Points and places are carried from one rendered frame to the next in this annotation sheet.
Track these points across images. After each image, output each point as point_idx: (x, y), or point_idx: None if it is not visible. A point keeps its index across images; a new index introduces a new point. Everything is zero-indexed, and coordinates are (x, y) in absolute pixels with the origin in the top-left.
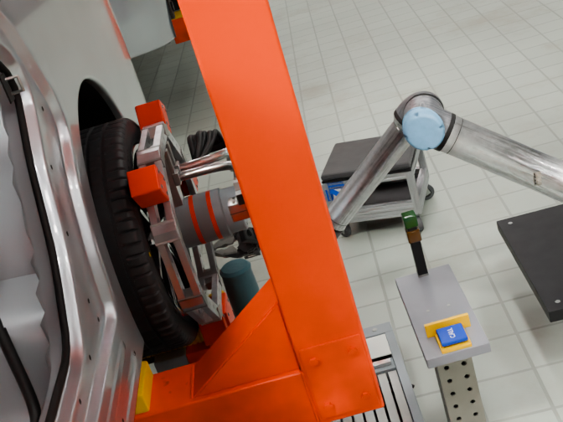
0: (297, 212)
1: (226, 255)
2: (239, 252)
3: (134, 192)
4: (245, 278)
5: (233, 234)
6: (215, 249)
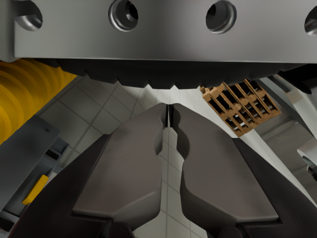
0: None
1: (103, 138)
2: (61, 229)
3: None
4: None
5: (284, 223)
6: (172, 127)
